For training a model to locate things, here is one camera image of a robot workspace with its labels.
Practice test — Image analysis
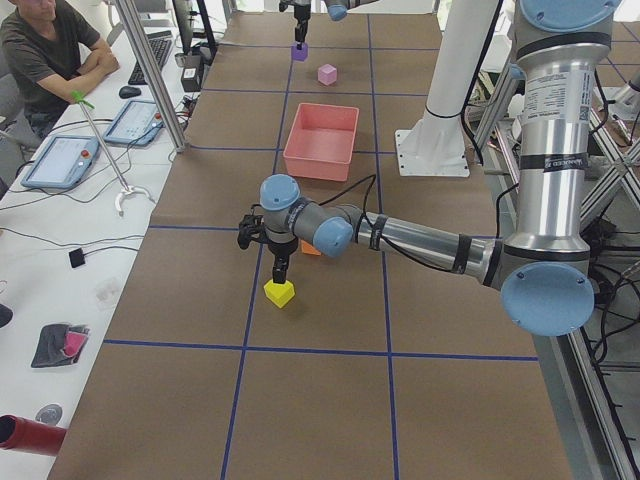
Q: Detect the near blue teach pendant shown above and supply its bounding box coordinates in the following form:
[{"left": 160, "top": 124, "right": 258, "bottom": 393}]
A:
[{"left": 21, "top": 135, "right": 100, "bottom": 189}]

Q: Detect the blue teach pendant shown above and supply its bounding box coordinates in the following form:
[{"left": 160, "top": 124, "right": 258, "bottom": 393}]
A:
[
  {"left": 103, "top": 99, "right": 164, "bottom": 147},
  {"left": 21, "top": 135, "right": 100, "bottom": 189}
]

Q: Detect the black keyboard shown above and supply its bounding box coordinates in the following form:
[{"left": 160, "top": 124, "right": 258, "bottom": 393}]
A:
[{"left": 127, "top": 29, "right": 174, "bottom": 86}]

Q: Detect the light pink foam block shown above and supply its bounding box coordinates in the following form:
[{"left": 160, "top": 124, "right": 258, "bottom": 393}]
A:
[{"left": 317, "top": 64, "right": 338, "bottom": 86}]

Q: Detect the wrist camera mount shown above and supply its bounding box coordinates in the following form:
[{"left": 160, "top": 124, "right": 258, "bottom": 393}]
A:
[{"left": 237, "top": 213, "right": 269, "bottom": 250}]

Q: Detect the orange foam block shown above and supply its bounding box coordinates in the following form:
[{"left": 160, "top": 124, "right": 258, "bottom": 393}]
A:
[{"left": 299, "top": 240, "right": 322, "bottom": 256}]

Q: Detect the red cylinder bottle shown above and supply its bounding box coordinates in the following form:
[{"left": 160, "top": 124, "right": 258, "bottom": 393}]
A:
[{"left": 1, "top": 415, "right": 67, "bottom": 456}]

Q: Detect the seated person dark shirt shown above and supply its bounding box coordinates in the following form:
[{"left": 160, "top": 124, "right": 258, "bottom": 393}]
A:
[{"left": 1, "top": 1, "right": 119, "bottom": 139}]

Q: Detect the yellow foam block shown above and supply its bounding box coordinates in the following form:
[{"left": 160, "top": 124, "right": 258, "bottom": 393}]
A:
[{"left": 263, "top": 280, "right": 295, "bottom": 309}]

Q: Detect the black camera cable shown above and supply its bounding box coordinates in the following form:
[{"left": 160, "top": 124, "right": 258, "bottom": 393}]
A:
[{"left": 319, "top": 173, "right": 501, "bottom": 266}]

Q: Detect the round metal lid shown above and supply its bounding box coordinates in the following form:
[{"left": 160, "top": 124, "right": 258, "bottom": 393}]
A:
[{"left": 35, "top": 403, "right": 63, "bottom": 426}]

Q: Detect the pink plastic bin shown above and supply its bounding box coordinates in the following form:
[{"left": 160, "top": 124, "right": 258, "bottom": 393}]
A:
[{"left": 283, "top": 103, "right": 360, "bottom": 182}]

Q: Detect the black computer mouse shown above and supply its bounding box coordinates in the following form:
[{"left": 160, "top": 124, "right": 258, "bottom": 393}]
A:
[{"left": 118, "top": 85, "right": 142, "bottom": 99}]

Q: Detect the black power adapter box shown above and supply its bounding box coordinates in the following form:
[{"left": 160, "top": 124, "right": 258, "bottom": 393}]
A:
[{"left": 181, "top": 55, "right": 204, "bottom": 93}]

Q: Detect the aluminium frame post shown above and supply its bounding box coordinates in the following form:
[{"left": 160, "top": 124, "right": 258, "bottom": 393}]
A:
[{"left": 114, "top": 0, "right": 186, "bottom": 153}]

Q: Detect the grey pink cloth pouch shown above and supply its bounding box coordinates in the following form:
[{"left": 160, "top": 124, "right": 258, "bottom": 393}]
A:
[{"left": 31, "top": 323, "right": 90, "bottom": 368}]

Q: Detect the far blue teach pendant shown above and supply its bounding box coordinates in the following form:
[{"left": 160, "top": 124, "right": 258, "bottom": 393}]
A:
[{"left": 103, "top": 99, "right": 164, "bottom": 147}]

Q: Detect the small black square device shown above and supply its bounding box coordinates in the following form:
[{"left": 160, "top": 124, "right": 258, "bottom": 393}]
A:
[{"left": 68, "top": 248, "right": 87, "bottom": 269}]

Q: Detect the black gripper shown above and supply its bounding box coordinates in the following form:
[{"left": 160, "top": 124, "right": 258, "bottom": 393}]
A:
[
  {"left": 292, "top": 0, "right": 311, "bottom": 49},
  {"left": 268, "top": 234, "right": 297, "bottom": 285}
]

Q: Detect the white grabber stick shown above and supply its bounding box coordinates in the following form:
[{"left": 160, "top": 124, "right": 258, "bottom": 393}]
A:
[{"left": 71, "top": 90, "right": 156, "bottom": 217}]

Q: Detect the purple foam block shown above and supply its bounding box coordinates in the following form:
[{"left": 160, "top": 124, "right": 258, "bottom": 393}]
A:
[{"left": 291, "top": 42, "right": 308, "bottom": 62}]

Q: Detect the white camera mast pillar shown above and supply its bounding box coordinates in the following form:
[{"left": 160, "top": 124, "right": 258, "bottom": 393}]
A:
[{"left": 395, "top": 0, "right": 501, "bottom": 178}]

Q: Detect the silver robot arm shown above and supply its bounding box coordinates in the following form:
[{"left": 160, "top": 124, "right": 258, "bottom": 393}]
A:
[
  {"left": 257, "top": 1, "right": 616, "bottom": 336},
  {"left": 279, "top": 0, "right": 370, "bottom": 50}
]

